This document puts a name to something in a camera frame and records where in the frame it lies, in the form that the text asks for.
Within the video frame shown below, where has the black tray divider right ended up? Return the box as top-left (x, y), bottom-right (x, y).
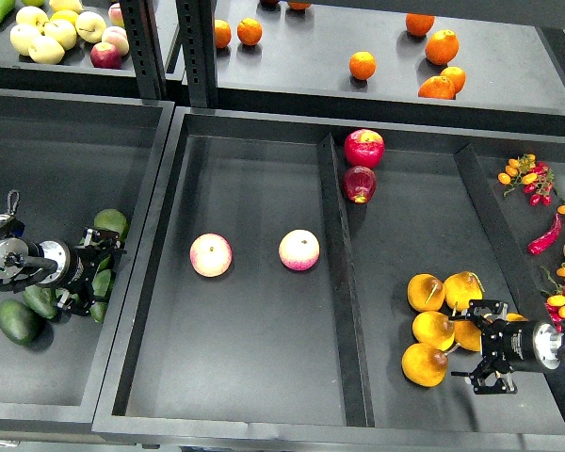
top-left (455, 145), bottom-right (565, 425)

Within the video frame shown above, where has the yellow pear upper left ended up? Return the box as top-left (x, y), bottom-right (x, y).
top-left (407, 273), bottom-right (445, 313)

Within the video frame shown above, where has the pink yellow apple right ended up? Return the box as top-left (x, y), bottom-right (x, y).
top-left (279, 229), bottom-right (320, 271)

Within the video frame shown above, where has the red chili pepper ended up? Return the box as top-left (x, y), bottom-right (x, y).
top-left (527, 213), bottom-right (562, 255)

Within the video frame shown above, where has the pale yellow apple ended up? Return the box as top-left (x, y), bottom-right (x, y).
top-left (9, 24), bottom-right (41, 57)
top-left (43, 19), bottom-right (78, 51)
top-left (28, 36), bottom-right (65, 64)
top-left (75, 11), bottom-right (107, 44)
top-left (15, 6), bottom-right (49, 33)

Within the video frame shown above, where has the black left tray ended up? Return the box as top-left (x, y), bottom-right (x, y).
top-left (0, 89), bottom-right (173, 438)

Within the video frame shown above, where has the yellow pear upper right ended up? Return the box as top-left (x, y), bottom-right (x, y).
top-left (444, 271), bottom-right (484, 311)

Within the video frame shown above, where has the black tray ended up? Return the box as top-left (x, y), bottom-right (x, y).
top-left (93, 108), bottom-right (565, 451)
top-left (0, 89), bottom-right (173, 438)

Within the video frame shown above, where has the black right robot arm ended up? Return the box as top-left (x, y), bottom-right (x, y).
top-left (449, 299), bottom-right (565, 395)

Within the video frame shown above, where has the black centre tray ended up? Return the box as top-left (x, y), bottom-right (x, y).
top-left (93, 108), bottom-right (565, 451)

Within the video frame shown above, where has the dark avocado far left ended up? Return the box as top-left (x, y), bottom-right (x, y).
top-left (0, 299), bottom-right (43, 346)

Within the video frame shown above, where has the pink yellow apple left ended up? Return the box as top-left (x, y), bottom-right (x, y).
top-left (189, 233), bottom-right (233, 278)

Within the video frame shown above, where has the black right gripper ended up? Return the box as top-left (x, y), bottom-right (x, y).
top-left (448, 299), bottom-right (540, 395)

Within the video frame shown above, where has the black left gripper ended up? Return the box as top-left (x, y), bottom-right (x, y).
top-left (56, 227), bottom-right (126, 316)

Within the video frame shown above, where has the pale yellow apple left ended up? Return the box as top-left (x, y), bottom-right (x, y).
top-left (9, 24), bottom-right (41, 57)

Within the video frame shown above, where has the yellow pear lower left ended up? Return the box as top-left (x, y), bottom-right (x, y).
top-left (412, 311), bottom-right (455, 351)

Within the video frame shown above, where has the pale yellow apple back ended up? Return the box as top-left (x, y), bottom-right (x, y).
top-left (15, 6), bottom-right (49, 33)

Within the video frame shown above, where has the yellow brown pear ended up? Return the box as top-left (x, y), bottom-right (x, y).
top-left (401, 343), bottom-right (460, 388)

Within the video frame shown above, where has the dark red apple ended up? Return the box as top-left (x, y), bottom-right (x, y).
top-left (342, 166), bottom-right (377, 204)

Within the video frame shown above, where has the bright red apple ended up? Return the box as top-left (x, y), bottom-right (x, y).
top-left (344, 129), bottom-right (385, 169)

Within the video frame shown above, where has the cherry tomato bunch top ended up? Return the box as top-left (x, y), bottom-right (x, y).
top-left (497, 153), bottom-right (555, 206)

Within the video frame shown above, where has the yellow pear lower middle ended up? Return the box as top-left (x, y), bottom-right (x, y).
top-left (454, 320), bottom-right (481, 352)

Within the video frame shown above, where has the red apple on shelf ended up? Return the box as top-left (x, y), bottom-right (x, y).
top-left (90, 42), bottom-right (122, 70)

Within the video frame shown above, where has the yellow pear lower right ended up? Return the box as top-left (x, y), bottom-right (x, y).
top-left (506, 313), bottom-right (527, 322)

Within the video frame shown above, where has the pale yellow apple middle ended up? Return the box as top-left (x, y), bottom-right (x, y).
top-left (43, 19), bottom-right (78, 51)

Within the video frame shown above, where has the green avocado middle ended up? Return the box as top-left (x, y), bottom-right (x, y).
top-left (78, 239), bottom-right (114, 272)

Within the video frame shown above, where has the black shelf post left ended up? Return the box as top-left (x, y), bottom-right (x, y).
top-left (120, 0), bottom-right (167, 101)

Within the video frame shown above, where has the pale yellow apple front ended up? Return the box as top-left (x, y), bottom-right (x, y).
top-left (28, 36), bottom-right (65, 64)

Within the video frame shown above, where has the pale yellow apple right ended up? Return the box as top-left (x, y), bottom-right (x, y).
top-left (75, 11), bottom-right (107, 44)

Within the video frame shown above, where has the green avocado top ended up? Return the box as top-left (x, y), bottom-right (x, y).
top-left (93, 208), bottom-right (129, 241)

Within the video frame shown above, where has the pink peach on shelf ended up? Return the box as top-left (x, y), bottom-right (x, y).
top-left (102, 25), bottom-right (130, 57)

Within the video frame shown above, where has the dark avocado beside it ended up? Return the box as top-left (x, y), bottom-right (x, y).
top-left (23, 285), bottom-right (57, 319)

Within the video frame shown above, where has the orange shelf front right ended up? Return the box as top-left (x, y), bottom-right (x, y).
top-left (418, 75), bottom-right (456, 100)

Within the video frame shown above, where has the black shelf post right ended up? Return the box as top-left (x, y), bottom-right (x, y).
top-left (175, 0), bottom-right (218, 109)

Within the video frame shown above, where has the black shelf post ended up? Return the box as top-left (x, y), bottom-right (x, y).
top-left (175, 0), bottom-right (218, 109)
top-left (120, 0), bottom-right (167, 101)

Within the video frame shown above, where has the dark green avocado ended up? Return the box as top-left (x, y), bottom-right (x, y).
top-left (92, 268), bottom-right (113, 299)

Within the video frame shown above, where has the pink yellow apple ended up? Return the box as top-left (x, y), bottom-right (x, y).
top-left (279, 229), bottom-right (320, 271)
top-left (189, 233), bottom-right (233, 278)

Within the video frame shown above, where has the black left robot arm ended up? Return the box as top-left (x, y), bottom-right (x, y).
top-left (0, 190), bottom-right (129, 322)

